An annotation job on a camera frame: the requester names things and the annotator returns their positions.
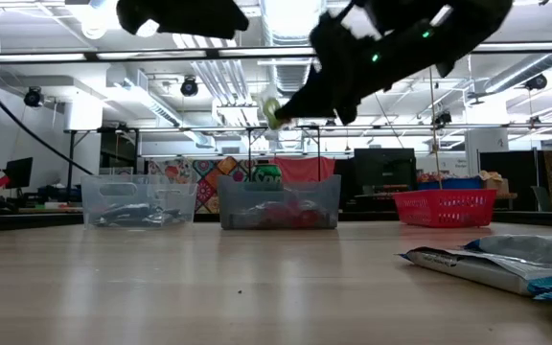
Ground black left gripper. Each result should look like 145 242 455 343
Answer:
115 0 251 40

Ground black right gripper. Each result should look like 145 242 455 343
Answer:
274 11 454 127

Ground green Ring Pop gummy packet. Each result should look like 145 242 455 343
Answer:
261 97 287 131

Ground red Ring Pop gummy packet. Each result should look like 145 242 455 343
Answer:
244 200 291 229
289 200 330 229

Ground orange cloth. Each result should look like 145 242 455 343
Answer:
273 156 337 183

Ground black television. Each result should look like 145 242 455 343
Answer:
352 147 418 212

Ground green Sprite can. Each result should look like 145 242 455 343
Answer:
250 162 283 184

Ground thin pole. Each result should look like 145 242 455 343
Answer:
427 66 444 192

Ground colourful patchwork quilt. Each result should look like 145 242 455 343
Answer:
147 155 259 216

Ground grey translucent plastic bin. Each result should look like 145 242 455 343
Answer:
217 174 343 230

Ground blue tub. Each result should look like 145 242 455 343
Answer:
417 176 486 192

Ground white cabinet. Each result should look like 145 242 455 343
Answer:
464 127 511 176

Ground red plastic basket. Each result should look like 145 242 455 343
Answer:
393 189 498 229

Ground cardboard box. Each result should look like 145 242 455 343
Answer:
481 171 512 196

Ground clear plastic bin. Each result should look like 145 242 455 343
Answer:
80 174 198 230

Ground black partition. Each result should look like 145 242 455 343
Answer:
478 150 542 213

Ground grey chair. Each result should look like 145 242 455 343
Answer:
530 185 552 213

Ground black computer monitor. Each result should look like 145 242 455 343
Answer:
5 156 35 190

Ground silver ventilation duct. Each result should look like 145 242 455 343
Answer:
259 0 329 154

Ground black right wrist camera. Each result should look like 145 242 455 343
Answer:
352 0 443 37

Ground white rectangular air duct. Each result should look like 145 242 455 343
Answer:
105 61 218 150

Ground long ceiling light rail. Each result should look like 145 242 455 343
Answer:
0 41 552 66

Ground black hanging cable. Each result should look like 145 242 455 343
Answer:
0 71 94 176

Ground black metal table frame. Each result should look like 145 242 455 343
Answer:
0 209 552 232

